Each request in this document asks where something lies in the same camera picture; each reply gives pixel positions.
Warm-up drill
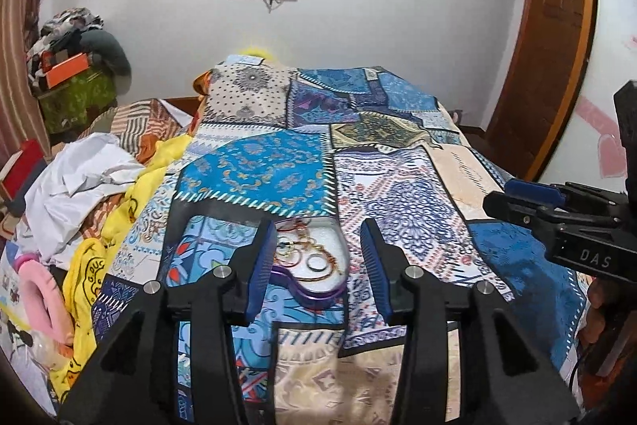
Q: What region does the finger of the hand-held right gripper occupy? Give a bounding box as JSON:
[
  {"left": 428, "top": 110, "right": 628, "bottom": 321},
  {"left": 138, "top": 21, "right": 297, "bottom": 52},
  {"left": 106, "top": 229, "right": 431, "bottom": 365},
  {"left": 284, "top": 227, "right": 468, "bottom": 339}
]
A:
[
  {"left": 483, "top": 190, "right": 568, "bottom": 241},
  {"left": 504, "top": 179, "right": 565, "bottom": 208}
]

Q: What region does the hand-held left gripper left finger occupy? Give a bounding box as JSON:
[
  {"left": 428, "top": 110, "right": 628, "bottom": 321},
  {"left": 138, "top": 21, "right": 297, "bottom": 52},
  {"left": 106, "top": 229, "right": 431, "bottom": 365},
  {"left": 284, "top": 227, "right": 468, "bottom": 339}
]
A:
[{"left": 59, "top": 218, "right": 278, "bottom": 425}]

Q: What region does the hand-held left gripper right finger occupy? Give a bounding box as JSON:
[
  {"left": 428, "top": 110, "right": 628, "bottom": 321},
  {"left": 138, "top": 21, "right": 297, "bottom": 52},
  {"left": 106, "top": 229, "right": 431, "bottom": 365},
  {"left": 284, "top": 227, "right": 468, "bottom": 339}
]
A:
[{"left": 359, "top": 218, "right": 580, "bottom": 425}]

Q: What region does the tangle of beaded jewelry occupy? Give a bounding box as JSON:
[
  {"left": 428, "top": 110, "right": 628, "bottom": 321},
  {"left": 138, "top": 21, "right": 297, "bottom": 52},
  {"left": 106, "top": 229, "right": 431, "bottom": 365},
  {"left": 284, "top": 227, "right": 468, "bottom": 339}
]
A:
[{"left": 274, "top": 220, "right": 345, "bottom": 285}]

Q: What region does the purple heart-shaped box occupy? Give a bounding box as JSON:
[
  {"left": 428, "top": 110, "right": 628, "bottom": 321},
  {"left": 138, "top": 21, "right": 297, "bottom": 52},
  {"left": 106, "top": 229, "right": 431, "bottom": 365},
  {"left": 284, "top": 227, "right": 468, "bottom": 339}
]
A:
[{"left": 269, "top": 216, "right": 352, "bottom": 309}]

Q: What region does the person's right hand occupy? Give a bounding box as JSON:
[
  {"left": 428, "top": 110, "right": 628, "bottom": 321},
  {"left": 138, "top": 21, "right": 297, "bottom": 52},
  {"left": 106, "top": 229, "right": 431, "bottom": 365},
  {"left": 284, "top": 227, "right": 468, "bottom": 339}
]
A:
[{"left": 580, "top": 278, "right": 621, "bottom": 358}]

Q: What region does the patchwork printed blanket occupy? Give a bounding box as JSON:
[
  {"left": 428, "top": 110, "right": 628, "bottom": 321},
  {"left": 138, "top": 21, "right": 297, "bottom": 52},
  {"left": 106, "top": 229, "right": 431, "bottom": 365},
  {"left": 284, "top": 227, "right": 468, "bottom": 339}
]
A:
[{"left": 94, "top": 54, "right": 585, "bottom": 425}]

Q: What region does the wooden door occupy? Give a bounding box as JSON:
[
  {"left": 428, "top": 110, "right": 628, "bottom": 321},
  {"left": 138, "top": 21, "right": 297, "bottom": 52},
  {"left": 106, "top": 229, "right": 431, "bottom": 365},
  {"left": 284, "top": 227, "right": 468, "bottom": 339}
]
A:
[{"left": 485, "top": 0, "right": 599, "bottom": 183}]

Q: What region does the yellow printed cloth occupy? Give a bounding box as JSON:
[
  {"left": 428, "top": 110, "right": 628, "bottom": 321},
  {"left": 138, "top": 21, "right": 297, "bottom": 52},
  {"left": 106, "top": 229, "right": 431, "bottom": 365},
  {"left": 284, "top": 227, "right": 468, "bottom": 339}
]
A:
[{"left": 47, "top": 133, "right": 196, "bottom": 402}]

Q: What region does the orange striped cloth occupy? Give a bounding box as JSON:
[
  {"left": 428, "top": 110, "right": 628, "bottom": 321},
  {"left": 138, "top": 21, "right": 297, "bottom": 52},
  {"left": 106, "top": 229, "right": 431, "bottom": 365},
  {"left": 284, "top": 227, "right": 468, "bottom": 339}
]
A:
[{"left": 87, "top": 99, "right": 196, "bottom": 163}]

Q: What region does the crumpled white cloth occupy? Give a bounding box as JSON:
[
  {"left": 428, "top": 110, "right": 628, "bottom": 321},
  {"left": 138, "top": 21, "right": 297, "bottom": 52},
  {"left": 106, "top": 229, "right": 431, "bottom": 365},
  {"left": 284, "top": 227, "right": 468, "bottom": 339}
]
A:
[{"left": 22, "top": 132, "right": 148, "bottom": 267}]

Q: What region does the pink plush toy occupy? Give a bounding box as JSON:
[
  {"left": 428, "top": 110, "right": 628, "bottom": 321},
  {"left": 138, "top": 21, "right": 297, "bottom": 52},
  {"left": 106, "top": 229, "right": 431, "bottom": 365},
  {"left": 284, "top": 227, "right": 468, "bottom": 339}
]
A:
[{"left": 12, "top": 253, "right": 75, "bottom": 347}]

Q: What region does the dark grey cushion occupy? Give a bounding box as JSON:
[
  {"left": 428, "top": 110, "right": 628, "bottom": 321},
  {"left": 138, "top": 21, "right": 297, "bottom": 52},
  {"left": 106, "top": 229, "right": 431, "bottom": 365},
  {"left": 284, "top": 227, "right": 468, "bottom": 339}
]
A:
[{"left": 80, "top": 29, "right": 133, "bottom": 82}]

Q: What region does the red box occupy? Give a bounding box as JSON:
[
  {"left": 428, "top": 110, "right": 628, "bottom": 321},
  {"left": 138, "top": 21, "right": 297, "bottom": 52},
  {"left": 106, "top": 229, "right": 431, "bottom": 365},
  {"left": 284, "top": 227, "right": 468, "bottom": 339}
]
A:
[{"left": 0, "top": 139, "right": 47, "bottom": 203}]

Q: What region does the cartoon printed sheet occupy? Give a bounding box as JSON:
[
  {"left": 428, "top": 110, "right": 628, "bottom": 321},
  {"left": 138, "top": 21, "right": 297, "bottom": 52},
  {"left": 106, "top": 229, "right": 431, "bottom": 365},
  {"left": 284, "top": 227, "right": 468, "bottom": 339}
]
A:
[{"left": 0, "top": 216, "right": 65, "bottom": 412}]

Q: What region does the orange box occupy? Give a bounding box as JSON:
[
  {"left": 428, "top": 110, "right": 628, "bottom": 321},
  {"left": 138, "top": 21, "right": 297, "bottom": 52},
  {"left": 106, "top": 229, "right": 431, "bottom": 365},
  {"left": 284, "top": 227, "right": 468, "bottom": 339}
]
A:
[{"left": 46, "top": 51, "right": 95, "bottom": 90}]

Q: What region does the pile of clothes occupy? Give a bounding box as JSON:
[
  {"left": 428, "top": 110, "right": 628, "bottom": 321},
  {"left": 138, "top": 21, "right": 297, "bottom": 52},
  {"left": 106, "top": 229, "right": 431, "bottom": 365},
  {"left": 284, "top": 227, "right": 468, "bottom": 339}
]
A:
[{"left": 27, "top": 8, "right": 105, "bottom": 83}]

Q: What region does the striped brown curtain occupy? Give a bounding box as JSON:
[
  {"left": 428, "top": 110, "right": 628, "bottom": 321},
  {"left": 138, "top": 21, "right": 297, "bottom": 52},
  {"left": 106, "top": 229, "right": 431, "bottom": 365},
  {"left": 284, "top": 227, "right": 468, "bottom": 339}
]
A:
[{"left": 0, "top": 0, "right": 85, "bottom": 187}]

